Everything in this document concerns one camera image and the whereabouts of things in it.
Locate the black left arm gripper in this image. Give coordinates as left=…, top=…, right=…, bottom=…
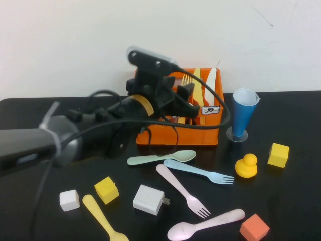
left=125, top=69, right=203, bottom=122

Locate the pink plastic fork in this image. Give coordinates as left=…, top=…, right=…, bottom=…
left=155, top=163, right=212, bottom=219

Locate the orange plastic cutlery holder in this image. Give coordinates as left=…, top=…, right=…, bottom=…
left=135, top=67, right=225, bottom=147

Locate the yellow plastic knife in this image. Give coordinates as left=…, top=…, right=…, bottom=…
left=192, top=68, right=209, bottom=107

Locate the white plastic knife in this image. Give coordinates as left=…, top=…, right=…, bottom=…
left=204, top=67, right=217, bottom=105

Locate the blue paper cone cup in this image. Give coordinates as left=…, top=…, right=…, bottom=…
left=226, top=87, right=261, bottom=143

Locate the green plastic spoon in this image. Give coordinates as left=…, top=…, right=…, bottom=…
left=126, top=150, right=197, bottom=167

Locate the blue plastic fork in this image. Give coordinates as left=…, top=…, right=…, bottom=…
left=163, top=158, right=235, bottom=186

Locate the yellow rubber duck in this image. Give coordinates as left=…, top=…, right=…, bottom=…
left=235, top=153, right=258, bottom=179

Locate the white charger adapter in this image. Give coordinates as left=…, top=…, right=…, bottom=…
left=132, top=184, right=171, bottom=216

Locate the yellow foam cube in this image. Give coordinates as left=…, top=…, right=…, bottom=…
left=267, top=143, right=290, bottom=168
left=94, top=176, right=120, bottom=205

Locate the pink plastic spoon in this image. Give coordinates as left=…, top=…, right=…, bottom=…
left=167, top=208, right=246, bottom=241

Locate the white zip tie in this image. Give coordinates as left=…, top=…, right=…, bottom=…
left=39, top=101, right=62, bottom=158

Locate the orange foam cube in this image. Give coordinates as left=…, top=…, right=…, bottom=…
left=239, top=213, right=270, bottom=241

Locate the yellow plastic spoon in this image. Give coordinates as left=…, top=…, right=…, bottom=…
left=82, top=194, right=130, bottom=241

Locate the white foam cube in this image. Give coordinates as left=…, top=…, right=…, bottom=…
left=59, top=189, right=81, bottom=212

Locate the thick black camera cable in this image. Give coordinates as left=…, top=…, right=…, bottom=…
left=31, top=64, right=231, bottom=241

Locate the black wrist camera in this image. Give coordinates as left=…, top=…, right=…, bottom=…
left=126, top=45, right=178, bottom=74

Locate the thin black cable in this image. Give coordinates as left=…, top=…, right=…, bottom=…
left=146, top=124, right=180, bottom=155

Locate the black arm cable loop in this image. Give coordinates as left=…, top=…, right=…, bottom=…
left=89, top=89, right=123, bottom=111

